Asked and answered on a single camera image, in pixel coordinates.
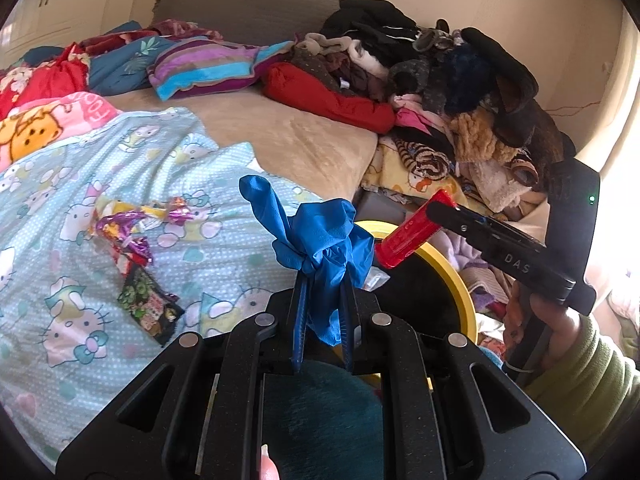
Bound pink bear print blanket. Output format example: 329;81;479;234
0;91;123;171

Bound red garment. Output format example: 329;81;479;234
261;62;398;135

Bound navy fuzzy garment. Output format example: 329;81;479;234
440;42;501;111

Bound tiger striped cloth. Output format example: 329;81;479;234
395;137;456;181

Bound yellow cartoon blanket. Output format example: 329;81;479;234
360;135;481;211

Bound red cylindrical tube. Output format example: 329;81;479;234
376;190;458;270

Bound grey knit garment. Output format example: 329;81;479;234
387;57;451;111

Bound red foil candy wrapper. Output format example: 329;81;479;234
117;237;153;278

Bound beige bed cover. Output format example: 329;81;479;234
107;80;378;206

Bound brown dotted garment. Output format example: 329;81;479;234
290;50;391;103

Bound blue rubber glove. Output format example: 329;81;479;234
239;174;376;348

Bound dark green snack packet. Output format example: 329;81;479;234
116;265;186;347

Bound yellow snack wrapper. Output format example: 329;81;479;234
92;199;166;243

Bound grey headboard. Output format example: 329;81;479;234
150;0;346;43

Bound dark red floral blanket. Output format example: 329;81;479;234
82;19;223;53

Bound light blue cat print sheet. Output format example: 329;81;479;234
0;107;361;466

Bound pink garment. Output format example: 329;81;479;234
395;95;451;133

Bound dark brown fuzzy garment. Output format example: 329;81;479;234
460;27;576;171

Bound white fleece garment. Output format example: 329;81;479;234
347;40;396;78

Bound person's left hand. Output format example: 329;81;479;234
257;444;281;480

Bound striped purple pillow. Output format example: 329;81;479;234
147;37;296;101

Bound cream wardrobe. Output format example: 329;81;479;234
0;0;146;61

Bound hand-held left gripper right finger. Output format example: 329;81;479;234
340;280;588;480

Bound lavender knit sweater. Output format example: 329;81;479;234
440;232;506;311

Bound purple foil candy wrapper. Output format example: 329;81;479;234
97;210;151;235

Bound black jacket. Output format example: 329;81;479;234
320;0;418;53

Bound blue leaf print quilt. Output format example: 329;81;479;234
20;20;176;97

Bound green sleeved right forearm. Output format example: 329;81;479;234
520;312;640;461

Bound beige fuzzy socks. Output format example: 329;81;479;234
295;32;351;58

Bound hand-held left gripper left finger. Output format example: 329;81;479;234
55;280;308;480

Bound pink foil candy wrapper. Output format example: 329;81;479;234
162;196;198;223

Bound tan fuzzy garment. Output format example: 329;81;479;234
447;110;521;163

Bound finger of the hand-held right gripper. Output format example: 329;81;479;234
424;201;506;248

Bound person's right hand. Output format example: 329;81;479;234
502;282;586;360

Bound grey fuzzy garment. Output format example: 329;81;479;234
412;19;466;53

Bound white fuzzy towel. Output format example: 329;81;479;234
470;160;546;213

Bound yellow rimmed black trash bin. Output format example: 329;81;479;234
352;219;478;391

